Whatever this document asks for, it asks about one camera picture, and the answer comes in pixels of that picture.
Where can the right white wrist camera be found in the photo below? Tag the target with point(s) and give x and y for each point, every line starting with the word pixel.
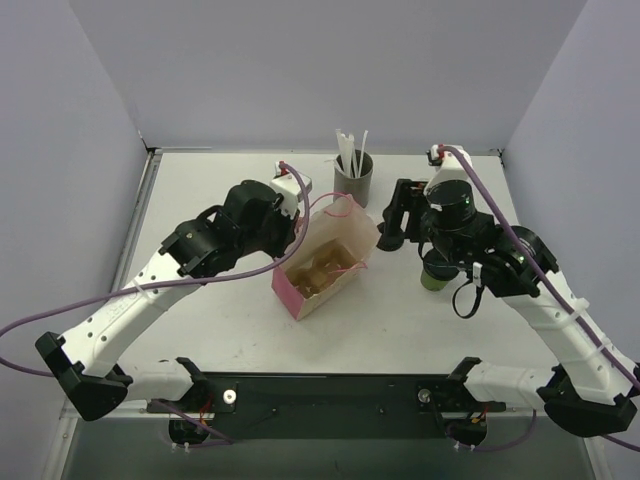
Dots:
pixel 447 167

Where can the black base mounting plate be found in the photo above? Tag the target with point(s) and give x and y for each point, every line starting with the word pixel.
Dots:
pixel 332 406

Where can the grey cylindrical straw holder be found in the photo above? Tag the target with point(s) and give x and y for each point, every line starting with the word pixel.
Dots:
pixel 359 187

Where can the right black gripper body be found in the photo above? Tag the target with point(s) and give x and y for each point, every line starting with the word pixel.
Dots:
pixel 407 211

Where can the green paper coffee cup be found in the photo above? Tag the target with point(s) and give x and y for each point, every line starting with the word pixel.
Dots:
pixel 431 283

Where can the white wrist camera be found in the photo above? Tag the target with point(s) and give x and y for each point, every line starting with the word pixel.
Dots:
pixel 447 167
pixel 285 183

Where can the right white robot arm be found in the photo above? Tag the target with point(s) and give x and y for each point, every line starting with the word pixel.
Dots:
pixel 591 390

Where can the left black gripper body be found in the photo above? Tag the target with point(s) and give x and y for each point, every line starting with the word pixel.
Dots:
pixel 284 235

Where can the black plastic cup lid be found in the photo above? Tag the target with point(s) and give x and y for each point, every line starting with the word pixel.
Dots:
pixel 390 239
pixel 436 266

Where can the brown paper takeout bag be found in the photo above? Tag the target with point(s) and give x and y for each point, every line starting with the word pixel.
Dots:
pixel 344 221

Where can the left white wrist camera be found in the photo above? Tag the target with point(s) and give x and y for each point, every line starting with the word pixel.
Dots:
pixel 285 183

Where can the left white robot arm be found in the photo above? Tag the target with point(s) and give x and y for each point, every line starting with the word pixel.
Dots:
pixel 84 359

